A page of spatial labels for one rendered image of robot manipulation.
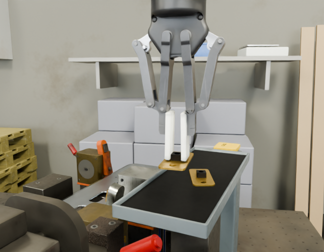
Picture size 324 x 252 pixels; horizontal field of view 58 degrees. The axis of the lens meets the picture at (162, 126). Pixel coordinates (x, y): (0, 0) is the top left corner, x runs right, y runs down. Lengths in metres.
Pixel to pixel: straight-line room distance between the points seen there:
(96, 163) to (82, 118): 2.10
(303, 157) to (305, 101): 0.46
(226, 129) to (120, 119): 0.84
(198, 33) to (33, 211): 0.32
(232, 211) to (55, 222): 0.53
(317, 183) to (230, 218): 1.99
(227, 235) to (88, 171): 0.55
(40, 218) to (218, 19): 2.66
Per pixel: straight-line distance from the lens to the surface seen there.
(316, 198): 2.79
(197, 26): 0.41
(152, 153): 1.97
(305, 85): 2.69
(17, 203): 0.44
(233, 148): 0.77
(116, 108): 2.37
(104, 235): 0.49
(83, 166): 1.13
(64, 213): 0.38
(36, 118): 3.41
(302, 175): 2.72
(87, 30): 3.13
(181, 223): 0.39
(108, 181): 0.99
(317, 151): 2.72
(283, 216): 1.52
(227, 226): 0.84
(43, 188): 0.91
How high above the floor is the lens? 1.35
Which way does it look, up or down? 10 degrees down
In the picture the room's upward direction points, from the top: straight up
